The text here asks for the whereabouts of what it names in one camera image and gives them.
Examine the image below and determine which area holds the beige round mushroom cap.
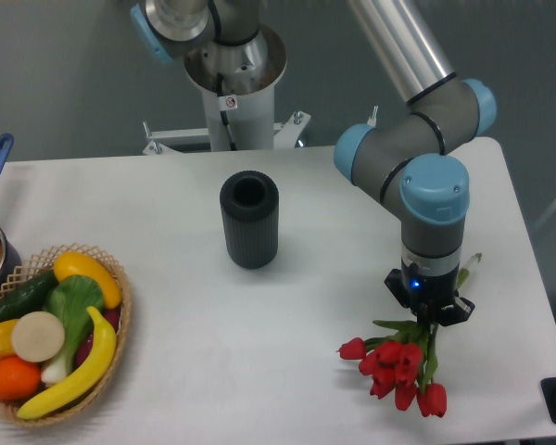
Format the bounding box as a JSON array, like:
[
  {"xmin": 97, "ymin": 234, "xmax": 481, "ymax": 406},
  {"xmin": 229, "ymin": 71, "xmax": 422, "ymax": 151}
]
[{"xmin": 11, "ymin": 311, "xmax": 65, "ymax": 362}]

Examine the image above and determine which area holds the orange fruit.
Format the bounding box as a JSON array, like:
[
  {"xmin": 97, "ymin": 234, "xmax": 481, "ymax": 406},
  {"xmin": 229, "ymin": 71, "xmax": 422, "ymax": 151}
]
[{"xmin": 0, "ymin": 356, "xmax": 41, "ymax": 401}]

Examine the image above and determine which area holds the woven wicker basket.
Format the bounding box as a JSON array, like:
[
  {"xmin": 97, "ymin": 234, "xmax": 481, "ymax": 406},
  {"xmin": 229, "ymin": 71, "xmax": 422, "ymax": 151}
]
[{"xmin": 0, "ymin": 243, "xmax": 132, "ymax": 427}]

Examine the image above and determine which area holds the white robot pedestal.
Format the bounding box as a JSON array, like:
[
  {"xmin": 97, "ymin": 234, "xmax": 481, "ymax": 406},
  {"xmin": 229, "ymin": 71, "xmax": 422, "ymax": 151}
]
[{"xmin": 143, "ymin": 24, "xmax": 311, "ymax": 155}]

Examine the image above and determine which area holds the black ribbed vase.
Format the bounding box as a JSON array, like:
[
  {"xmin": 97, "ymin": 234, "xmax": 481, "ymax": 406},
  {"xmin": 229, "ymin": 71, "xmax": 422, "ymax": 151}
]
[{"xmin": 220, "ymin": 171, "xmax": 279, "ymax": 270}]

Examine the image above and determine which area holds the green bok choy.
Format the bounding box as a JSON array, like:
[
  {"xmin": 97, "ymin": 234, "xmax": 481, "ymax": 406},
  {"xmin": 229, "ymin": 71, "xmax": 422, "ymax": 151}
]
[{"xmin": 41, "ymin": 275, "xmax": 104, "ymax": 387}]

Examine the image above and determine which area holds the yellow banana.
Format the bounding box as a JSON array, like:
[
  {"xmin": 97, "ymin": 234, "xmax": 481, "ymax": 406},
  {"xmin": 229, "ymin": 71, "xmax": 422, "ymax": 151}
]
[{"xmin": 17, "ymin": 306, "xmax": 117, "ymax": 421}]

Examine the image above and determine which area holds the purple eggplant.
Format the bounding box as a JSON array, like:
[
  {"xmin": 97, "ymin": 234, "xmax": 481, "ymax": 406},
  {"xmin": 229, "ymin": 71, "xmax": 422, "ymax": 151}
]
[{"xmin": 74, "ymin": 306, "xmax": 121, "ymax": 370}]

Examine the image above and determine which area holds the red tulip bouquet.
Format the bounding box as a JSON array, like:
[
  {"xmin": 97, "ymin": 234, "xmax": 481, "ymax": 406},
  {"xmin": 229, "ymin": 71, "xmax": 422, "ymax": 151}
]
[{"xmin": 336, "ymin": 252, "xmax": 484, "ymax": 419}]

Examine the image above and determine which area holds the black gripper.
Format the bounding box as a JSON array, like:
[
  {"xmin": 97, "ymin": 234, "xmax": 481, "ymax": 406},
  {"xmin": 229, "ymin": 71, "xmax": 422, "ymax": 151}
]
[{"xmin": 385, "ymin": 267, "xmax": 475, "ymax": 325}]

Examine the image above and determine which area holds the dark green cucumber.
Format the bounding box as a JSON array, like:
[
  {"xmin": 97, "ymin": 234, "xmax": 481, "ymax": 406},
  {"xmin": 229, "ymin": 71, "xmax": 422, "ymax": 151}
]
[{"xmin": 0, "ymin": 270, "xmax": 58, "ymax": 323}]

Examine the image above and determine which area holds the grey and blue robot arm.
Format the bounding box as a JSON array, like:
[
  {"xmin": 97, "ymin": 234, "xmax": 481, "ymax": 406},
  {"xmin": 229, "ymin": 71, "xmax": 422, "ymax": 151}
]
[{"xmin": 130, "ymin": 1, "xmax": 497, "ymax": 326}]

